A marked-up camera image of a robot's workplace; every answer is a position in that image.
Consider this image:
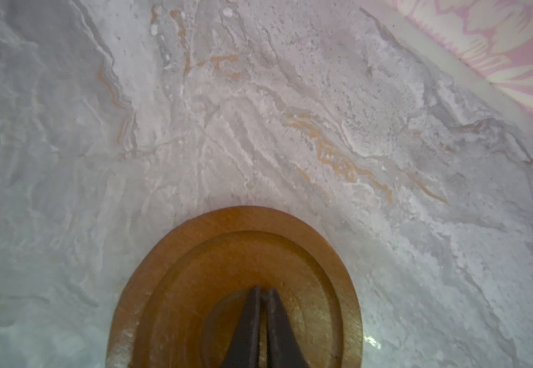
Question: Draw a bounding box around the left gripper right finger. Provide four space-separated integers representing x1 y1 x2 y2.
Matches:
266 288 309 368

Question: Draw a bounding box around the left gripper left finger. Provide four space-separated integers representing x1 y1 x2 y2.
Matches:
221 287 261 368

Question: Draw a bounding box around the brown wooden round coaster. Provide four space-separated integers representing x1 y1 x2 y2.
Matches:
105 206 363 367

